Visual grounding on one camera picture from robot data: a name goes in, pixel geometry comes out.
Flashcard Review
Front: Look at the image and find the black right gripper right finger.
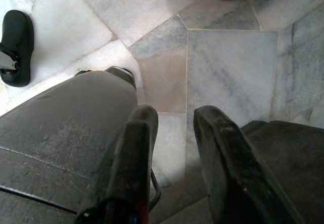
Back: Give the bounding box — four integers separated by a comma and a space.
193, 104, 305, 224

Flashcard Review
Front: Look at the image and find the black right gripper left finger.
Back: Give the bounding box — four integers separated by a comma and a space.
75, 104, 159, 224

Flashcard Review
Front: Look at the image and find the dark grey fabric object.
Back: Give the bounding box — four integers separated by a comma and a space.
239, 120, 324, 224

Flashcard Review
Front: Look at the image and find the black robot right foot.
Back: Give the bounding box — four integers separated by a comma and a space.
105, 66, 137, 91

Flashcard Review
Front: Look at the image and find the black robot foot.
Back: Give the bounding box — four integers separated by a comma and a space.
105, 66, 137, 91
0, 9, 35, 88

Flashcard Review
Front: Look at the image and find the black robot left foot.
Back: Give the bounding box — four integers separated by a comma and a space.
0, 9, 35, 88

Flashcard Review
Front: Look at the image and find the thin black wire loop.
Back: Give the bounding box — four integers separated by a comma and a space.
149, 169, 162, 213

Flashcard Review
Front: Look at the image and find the thin black leg cable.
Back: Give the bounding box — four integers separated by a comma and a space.
0, 184, 78, 214

